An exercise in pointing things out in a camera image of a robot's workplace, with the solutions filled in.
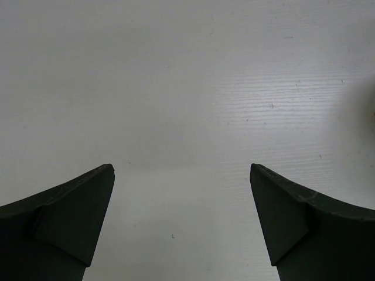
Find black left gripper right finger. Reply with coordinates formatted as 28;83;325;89
250;163;374;280

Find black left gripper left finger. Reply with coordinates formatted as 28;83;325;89
1;164;115;280

